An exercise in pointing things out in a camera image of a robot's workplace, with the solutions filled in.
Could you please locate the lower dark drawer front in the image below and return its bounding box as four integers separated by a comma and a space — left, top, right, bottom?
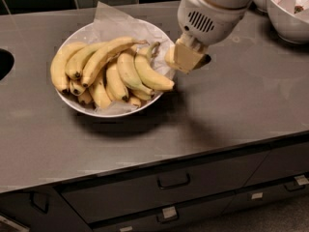
93, 195, 233, 232

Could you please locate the left dark cabinet door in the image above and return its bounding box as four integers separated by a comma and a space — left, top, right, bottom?
0, 188, 92, 232

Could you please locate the long top yellow banana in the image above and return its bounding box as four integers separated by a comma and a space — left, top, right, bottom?
80, 37, 147, 87

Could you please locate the white ceramic bowl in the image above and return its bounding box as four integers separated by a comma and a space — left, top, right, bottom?
53, 18, 179, 119

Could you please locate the small white bowl behind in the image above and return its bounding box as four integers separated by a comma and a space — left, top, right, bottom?
253, 0, 267, 13

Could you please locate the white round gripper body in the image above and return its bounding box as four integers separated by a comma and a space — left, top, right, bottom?
178, 0, 247, 46

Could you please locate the white paper liner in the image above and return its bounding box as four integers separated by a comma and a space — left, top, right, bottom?
93, 2, 176, 118

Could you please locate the upper dark drawer front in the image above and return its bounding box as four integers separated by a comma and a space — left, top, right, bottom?
62, 152, 267, 223

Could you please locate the right dark drawer front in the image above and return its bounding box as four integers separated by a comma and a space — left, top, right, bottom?
245, 142, 309, 187

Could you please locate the small bottom left banana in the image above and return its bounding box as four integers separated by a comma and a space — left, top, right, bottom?
77, 90, 93, 105

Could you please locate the dark drawer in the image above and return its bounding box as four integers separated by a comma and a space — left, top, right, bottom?
62, 152, 267, 223
245, 142, 309, 187
93, 195, 233, 232

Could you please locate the small bottom right banana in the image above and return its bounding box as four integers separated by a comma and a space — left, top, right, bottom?
128, 90, 153, 107

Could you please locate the short small yellow banana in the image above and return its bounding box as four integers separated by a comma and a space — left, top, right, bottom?
69, 79, 86, 96

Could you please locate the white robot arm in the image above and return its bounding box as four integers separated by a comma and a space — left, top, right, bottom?
171, 0, 253, 73

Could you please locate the cream flat gripper finger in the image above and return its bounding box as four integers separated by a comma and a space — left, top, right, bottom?
174, 39, 211, 73

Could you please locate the black drawer handle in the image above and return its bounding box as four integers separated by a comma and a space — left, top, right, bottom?
156, 173, 191, 190

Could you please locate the large white bowl top right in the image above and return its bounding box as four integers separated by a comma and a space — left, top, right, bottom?
267, 0, 309, 44

